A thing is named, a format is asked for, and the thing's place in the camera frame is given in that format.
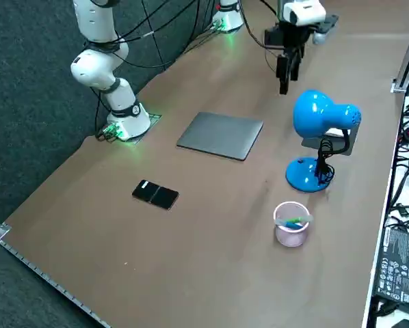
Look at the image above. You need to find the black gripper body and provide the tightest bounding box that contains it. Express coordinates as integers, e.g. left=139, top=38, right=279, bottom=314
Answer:
left=281, top=20, right=311, bottom=55

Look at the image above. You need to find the silver laptop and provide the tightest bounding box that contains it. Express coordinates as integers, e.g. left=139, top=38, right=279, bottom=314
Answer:
left=176, top=111, right=265, bottom=162

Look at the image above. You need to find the dark mouse pad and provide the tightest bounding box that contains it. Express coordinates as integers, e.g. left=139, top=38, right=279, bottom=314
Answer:
left=300, top=126, right=360, bottom=157

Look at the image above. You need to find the green blue pen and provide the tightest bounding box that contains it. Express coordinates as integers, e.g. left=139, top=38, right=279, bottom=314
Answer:
left=283, top=215, right=308, bottom=229

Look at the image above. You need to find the pink mesh pen cup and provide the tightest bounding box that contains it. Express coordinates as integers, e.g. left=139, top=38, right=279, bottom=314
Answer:
left=273, top=201, right=314, bottom=247

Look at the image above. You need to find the black smartphone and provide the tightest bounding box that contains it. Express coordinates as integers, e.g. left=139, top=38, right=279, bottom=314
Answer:
left=131, top=179, right=180, bottom=211

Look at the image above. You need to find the black labelled power adapter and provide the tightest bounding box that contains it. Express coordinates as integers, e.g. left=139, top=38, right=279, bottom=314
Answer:
left=373, top=225, right=409, bottom=308

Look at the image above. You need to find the aluminium table edge strip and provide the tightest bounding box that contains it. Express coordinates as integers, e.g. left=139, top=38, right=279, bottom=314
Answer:
left=0, top=218, right=111, bottom=328

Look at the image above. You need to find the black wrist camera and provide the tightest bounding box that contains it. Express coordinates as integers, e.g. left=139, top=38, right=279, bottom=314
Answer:
left=263, top=28, right=285, bottom=49

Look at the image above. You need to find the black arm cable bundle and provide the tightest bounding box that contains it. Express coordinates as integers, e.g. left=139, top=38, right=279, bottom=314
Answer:
left=83, top=0, right=286, bottom=74

